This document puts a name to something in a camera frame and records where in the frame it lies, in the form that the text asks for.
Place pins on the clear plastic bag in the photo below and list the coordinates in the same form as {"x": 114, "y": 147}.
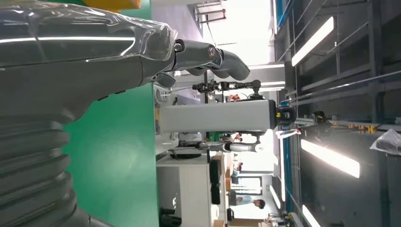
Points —
{"x": 388, "y": 142}

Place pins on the black device in cabinet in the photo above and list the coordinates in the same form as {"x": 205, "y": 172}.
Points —
{"x": 169, "y": 217}

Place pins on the grey white machine column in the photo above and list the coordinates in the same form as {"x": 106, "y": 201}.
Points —
{"x": 216, "y": 116}

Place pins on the black articulated camera rig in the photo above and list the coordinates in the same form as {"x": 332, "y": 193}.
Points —
{"x": 225, "y": 86}

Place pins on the person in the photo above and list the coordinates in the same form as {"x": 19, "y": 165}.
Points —
{"x": 247, "y": 200}

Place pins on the black camera with yellow marks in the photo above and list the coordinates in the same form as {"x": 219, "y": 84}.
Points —
{"x": 285, "y": 115}

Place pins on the long ceiling light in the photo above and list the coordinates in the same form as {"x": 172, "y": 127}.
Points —
{"x": 313, "y": 40}

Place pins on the yellow cardboard box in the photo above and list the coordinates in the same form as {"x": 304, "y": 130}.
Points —
{"x": 112, "y": 3}

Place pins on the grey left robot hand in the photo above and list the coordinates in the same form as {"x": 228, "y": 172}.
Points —
{"x": 78, "y": 62}

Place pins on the white cabinet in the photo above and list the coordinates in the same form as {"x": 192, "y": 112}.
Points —
{"x": 191, "y": 191}

